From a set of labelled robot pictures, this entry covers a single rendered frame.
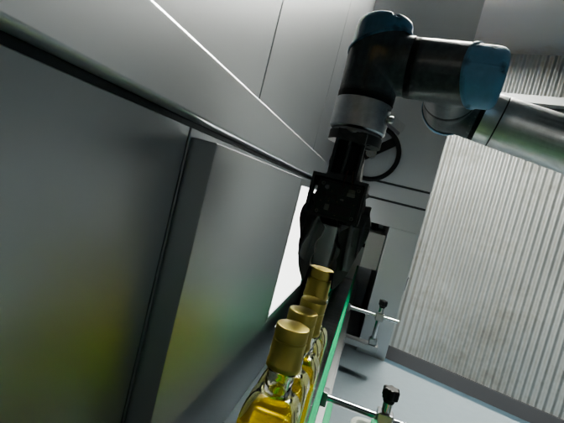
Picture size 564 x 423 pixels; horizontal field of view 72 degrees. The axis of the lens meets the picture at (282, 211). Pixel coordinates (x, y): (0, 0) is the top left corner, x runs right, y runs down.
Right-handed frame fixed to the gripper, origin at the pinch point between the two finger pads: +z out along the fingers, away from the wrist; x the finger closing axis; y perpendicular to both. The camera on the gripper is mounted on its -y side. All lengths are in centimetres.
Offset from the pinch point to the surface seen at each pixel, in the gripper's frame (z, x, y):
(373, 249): 5, 8, -106
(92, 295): 1.3, -14.6, 28.8
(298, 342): 3.2, 1.3, 18.9
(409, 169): -28, 13, -96
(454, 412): 43, 43, -72
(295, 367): 5.8, 1.7, 18.5
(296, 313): 2.4, -0.3, 13.2
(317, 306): 2.6, 1.3, 7.3
